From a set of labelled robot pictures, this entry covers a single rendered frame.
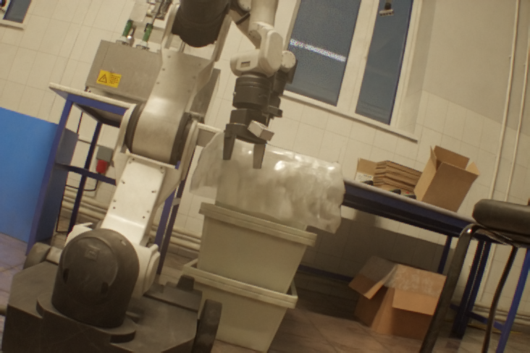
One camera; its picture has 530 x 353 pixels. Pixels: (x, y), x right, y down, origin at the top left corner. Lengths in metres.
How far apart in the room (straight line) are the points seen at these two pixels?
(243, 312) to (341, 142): 2.45
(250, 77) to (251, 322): 0.88
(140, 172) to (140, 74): 1.06
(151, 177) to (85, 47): 2.94
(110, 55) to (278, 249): 1.17
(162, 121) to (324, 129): 2.78
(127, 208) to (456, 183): 2.10
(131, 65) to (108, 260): 1.50
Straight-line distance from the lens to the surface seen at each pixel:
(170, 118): 1.30
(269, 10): 1.32
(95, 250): 0.91
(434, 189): 2.93
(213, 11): 1.35
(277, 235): 1.70
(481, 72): 4.69
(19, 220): 2.51
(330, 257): 3.99
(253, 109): 1.23
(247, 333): 1.79
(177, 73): 1.38
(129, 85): 2.28
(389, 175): 3.22
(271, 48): 1.26
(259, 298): 1.72
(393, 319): 2.89
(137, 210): 1.23
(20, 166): 2.51
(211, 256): 1.76
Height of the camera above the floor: 0.48
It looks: 4 degrees up
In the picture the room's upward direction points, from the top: 16 degrees clockwise
